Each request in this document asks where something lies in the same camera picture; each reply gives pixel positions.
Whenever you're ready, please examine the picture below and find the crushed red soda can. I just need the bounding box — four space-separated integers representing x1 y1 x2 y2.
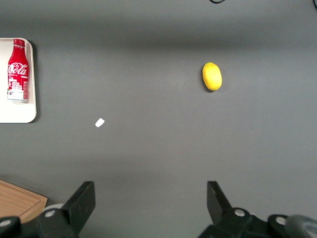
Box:
6 38 30 104

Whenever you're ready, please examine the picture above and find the wooden drawer cabinet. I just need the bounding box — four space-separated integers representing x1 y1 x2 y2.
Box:
0 179 49 224

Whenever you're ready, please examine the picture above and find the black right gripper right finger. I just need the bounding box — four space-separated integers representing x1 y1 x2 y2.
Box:
198 180 254 238

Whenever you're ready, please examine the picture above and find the beige plastic tray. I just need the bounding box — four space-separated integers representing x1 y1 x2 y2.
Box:
0 37 38 124

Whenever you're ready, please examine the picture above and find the yellow lemon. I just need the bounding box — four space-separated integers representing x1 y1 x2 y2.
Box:
202 61 223 92

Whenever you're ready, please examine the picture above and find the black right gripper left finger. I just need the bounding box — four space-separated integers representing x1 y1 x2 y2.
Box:
36 180 96 238

